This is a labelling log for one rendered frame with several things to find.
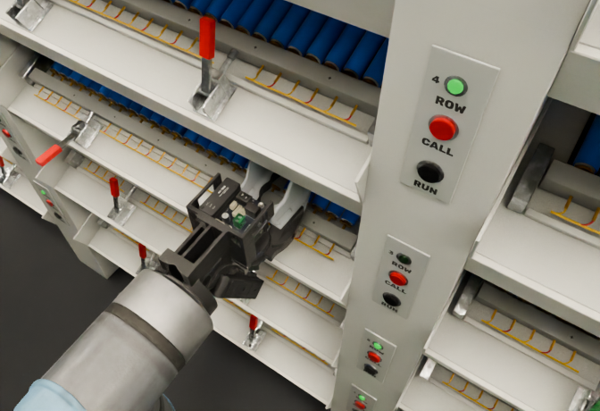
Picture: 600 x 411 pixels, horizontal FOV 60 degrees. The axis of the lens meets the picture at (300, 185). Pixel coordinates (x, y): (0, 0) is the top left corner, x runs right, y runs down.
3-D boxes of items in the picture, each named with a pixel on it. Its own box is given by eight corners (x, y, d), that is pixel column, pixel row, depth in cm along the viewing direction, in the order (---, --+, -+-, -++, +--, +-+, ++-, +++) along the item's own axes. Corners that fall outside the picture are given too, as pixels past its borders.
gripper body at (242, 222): (279, 197, 52) (203, 290, 46) (283, 243, 59) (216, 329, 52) (220, 166, 54) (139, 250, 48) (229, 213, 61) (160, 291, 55)
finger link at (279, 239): (313, 213, 58) (260, 265, 54) (313, 221, 59) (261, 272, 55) (282, 191, 60) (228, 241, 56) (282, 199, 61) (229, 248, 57)
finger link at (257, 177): (287, 131, 60) (248, 189, 55) (288, 165, 64) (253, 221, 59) (262, 123, 61) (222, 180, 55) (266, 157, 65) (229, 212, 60)
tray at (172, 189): (351, 312, 63) (341, 300, 54) (26, 121, 84) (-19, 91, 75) (426, 175, 67) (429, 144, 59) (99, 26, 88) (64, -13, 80)
